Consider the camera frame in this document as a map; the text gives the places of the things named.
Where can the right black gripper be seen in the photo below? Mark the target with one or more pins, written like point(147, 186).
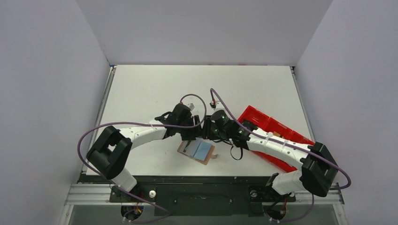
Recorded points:
point(207, 128)

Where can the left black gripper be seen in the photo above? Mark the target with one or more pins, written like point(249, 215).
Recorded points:
point(195, 127)

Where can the brown leather card holder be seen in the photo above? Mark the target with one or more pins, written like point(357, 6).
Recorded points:
point(201, 151)

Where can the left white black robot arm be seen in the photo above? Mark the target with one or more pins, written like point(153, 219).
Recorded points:
point(110, 151)

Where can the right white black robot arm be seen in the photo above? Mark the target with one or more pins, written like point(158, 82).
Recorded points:
point(315, 166)

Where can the red plastic compartment tray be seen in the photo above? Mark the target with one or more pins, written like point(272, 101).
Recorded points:
point(269, 124)

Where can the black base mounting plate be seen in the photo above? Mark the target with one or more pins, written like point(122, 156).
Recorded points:
point(196, 195)

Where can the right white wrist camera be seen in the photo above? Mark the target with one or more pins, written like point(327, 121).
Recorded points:
point(214, 103)

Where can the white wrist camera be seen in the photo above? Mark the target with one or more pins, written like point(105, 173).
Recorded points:
point(214, 103)
point(191, 106)

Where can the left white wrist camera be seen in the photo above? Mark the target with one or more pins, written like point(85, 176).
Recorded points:
point(191, 106)

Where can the aluminium frame rail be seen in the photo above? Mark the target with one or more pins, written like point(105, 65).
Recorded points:
point(100, 194)

